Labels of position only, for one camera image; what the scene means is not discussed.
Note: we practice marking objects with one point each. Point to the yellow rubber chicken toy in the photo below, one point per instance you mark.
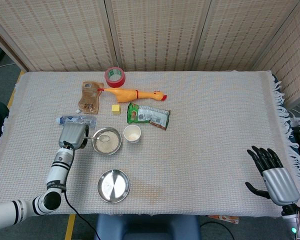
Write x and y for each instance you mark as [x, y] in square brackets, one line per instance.
[125, 94]

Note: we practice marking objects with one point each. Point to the white power strip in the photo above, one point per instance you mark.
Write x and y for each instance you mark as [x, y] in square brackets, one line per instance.
[298, 122]

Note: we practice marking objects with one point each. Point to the metal spoon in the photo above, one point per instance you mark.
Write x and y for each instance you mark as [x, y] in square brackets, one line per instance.
[91, 137]

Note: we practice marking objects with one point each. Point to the clear plastic water bottle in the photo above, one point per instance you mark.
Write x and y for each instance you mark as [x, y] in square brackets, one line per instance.
[75, 119]

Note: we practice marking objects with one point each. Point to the white waffle tablecloth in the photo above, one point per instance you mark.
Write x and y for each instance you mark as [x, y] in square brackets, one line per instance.
[202, 150]

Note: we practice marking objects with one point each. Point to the brown spout pouch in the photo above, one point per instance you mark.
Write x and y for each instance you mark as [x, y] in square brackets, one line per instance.
[90, 97]

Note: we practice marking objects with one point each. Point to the white paper cup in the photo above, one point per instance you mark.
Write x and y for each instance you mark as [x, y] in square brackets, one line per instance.
[132, 132]

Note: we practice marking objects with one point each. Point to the stainless steel plate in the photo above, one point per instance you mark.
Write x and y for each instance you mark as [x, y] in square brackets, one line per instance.
[113, 186]

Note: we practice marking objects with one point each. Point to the stainless steel bowl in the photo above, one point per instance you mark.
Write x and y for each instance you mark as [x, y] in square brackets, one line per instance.
[93, 143]

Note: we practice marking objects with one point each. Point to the green snack packet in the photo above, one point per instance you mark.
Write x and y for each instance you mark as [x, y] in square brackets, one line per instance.
[147, 116]

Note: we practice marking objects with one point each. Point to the orange printed paper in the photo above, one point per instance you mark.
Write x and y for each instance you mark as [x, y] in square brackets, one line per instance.
[225, 218]

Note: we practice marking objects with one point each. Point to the woven folding screen panel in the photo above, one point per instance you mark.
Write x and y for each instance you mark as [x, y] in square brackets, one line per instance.
[10, 47]
[52, 32]
[295, 60]
[242, 32]
[157, 32]

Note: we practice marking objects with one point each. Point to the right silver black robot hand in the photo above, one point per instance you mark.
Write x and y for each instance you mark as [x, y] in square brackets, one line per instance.
[281, 185]

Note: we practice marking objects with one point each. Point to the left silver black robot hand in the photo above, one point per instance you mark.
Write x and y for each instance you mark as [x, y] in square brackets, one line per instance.
[71, 135]

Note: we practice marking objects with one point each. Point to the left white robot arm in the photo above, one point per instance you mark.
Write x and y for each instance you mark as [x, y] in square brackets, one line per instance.
[58, 170]

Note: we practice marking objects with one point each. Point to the yellow cube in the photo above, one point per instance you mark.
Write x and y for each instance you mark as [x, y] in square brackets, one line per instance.
[116, 109]

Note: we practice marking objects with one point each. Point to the red tape roll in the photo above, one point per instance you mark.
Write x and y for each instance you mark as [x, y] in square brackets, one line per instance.
[120, 81]

